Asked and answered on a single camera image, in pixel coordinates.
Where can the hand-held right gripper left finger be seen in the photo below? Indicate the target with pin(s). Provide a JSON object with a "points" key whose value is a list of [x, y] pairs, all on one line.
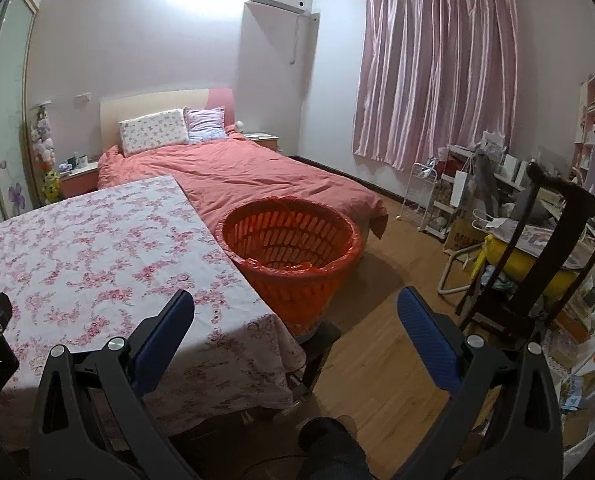
{"points": [[162, 340]]}

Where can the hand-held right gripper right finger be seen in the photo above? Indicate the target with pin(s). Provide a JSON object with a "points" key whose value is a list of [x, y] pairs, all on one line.
{"points": [[427, 340]]}

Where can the orange plastic laundry basket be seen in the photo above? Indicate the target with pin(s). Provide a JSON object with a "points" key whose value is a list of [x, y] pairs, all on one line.
{"points": [[287, 270]]}

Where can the pink floral tablecloth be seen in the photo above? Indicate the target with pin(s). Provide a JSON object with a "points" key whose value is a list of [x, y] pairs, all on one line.
{"points": [[102, 260]]}

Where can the dark wooden stool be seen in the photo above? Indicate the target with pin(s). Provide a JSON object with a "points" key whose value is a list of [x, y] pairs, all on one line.
{"points": [[322, 345]]}

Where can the yellow cushion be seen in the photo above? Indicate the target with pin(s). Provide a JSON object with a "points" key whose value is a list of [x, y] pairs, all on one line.
{"points": [[517, 260]]}

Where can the yellow plush toy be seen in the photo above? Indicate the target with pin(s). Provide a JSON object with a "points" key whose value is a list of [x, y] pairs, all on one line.
{"points": [[51, 185]]}

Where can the person's leg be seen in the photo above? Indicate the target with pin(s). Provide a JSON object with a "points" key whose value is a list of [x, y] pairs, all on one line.
{"points": [[332, 445]]}

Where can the white rolling cart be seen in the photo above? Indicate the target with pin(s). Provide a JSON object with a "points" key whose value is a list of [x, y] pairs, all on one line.
{"points": [[447, 195]]}

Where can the pink nightstand with mugs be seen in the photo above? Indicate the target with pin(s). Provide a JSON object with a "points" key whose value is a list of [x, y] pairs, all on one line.
{"points": [[77, 182]]}

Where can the white paper bag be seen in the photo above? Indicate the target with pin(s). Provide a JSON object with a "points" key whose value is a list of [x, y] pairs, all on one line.
{"points": [[460, 187]]}

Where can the grey cloth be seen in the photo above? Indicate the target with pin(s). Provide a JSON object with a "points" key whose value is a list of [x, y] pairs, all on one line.
{"points": [[485, 180]]}

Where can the white mug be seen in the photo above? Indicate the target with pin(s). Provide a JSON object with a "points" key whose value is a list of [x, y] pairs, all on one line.
{"points": [[81, 161]]}

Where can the flower print sliding wardrobe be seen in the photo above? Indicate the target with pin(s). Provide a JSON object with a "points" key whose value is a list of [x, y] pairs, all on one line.
{"points": [[5, 135]]}

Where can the hanging plush toy column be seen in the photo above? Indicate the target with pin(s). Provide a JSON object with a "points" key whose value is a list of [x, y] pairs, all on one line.
{"points": [[42, 135]]}

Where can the bed with pink cover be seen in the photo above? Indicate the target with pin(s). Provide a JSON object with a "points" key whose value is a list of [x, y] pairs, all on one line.
{"points": [[257, 175]]}

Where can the dark wooden chair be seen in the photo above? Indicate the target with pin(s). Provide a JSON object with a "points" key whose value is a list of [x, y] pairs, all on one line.
{"points": [[585, 205]]}

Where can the floral pillow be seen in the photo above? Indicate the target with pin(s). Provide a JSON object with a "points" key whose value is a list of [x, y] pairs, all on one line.
{"points": [[152, 132]]}

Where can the striped pink pillow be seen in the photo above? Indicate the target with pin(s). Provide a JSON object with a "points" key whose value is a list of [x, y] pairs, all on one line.
{"points": [[205, 122]]}

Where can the cream pink headboard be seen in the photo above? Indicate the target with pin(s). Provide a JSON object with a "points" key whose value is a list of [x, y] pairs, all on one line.
{"points": [[152, 102]]}

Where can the pink curtain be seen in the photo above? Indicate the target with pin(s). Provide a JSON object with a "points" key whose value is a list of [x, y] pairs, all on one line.
{"points": [[437, 70]]}

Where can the air conditioner pipe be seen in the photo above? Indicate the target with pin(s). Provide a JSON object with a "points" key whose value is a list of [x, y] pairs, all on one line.
{"points": [[295, 35]]}

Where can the white tube frame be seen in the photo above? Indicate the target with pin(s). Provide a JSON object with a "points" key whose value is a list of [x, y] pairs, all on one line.
{"points": [[452, 275]]}

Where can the white wall socket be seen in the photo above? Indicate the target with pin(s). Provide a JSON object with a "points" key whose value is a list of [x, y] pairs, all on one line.
{"points": [[82, 96]]}

